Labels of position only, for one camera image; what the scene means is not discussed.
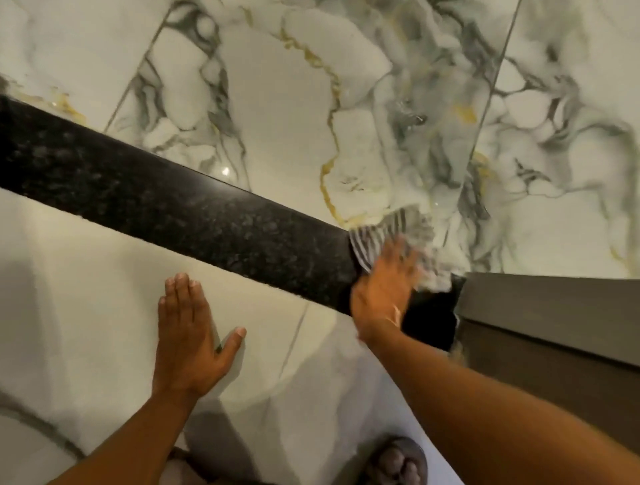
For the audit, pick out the person's right hand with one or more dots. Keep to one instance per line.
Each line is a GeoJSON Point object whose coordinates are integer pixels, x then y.
{"type": "Point", "coordinates": [382, 295]}

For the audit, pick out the person's left hand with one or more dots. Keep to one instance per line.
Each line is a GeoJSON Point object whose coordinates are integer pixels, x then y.
{"type": "Point", "coordinates": [185, 350]}

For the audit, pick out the checkered cleaning cloth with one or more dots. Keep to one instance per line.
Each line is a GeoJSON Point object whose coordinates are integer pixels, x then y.
{"type": "Point", "coordinates": [380, 232]}

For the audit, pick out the black granite threshold strip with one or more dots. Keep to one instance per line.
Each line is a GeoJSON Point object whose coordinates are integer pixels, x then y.
{"type": "Point", "coordinates": [150, 200]}

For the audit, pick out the person's right forearm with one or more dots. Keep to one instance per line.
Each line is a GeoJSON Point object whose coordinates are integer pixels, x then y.
{"type": "Point", "coordinates": [500, 424]}

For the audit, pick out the person's left forearm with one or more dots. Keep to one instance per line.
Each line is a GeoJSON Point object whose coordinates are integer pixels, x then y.
{"type": "Point", "coordinates": [130, 444]}

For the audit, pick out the person's left sandaled foot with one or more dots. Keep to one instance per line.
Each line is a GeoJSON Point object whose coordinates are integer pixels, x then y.
{"type": "Point", "coordinates": [180, 472]}

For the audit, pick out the person's sandaled foot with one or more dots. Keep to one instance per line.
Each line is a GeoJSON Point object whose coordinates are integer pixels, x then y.
{"type": "Point", "coordinates": [180, 472]}
{"type": "Point", "coordinates": [400, 464]}

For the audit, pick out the person's right sandaled foot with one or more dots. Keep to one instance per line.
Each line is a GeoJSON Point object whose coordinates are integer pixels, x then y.
{"type": "Point", "coordinates": [400, 464]}

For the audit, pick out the round white blue-rimmed stool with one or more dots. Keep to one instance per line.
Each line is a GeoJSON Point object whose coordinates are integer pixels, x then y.
{"type": "Point", "coordinates": [25, 449]}

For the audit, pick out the grey door frame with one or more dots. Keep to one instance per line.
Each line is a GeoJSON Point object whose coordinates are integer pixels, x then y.
{"type": "Point", "coordinates": [550, 320]}

